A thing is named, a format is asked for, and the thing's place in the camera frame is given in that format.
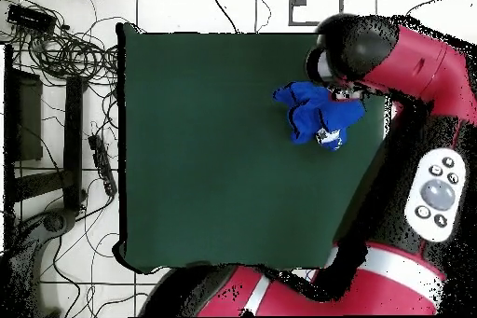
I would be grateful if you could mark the black floor stand base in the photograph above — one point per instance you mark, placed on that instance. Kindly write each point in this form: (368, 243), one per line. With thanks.
(56, 221)

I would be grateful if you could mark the black electronics box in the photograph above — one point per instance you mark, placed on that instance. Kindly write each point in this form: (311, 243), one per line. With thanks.
(31, 17)

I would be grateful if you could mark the black metal frame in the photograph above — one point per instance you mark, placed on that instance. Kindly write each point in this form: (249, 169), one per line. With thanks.
(73, 127)

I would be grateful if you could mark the black power strip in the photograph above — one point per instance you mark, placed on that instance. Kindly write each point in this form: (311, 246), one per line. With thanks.
(102, 165)

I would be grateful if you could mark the dark green table cloth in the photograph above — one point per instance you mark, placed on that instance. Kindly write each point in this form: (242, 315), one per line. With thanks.
(205, 146)

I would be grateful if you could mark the grey square floor frame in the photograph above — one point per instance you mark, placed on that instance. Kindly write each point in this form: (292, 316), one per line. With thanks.
(290, 16)

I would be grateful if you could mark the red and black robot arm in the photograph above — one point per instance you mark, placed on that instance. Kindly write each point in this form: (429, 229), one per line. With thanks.
(421, 64)

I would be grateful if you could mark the blue printed t-shirt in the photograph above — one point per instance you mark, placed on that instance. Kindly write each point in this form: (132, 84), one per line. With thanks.
(316, 113)

